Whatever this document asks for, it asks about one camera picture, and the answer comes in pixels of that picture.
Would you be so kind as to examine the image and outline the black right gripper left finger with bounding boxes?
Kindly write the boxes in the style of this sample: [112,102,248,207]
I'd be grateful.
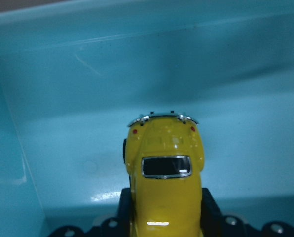
[117,188,134,237]

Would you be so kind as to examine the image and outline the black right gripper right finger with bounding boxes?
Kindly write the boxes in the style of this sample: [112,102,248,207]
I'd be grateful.
[200,188,222,237]

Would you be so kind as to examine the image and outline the yellow beetle toy car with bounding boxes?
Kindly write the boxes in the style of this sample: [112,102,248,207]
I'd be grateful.
[123,112,205,237]

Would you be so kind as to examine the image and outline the turquoise plastic storage bin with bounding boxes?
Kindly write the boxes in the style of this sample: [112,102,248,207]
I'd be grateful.
[0,0,294,237]

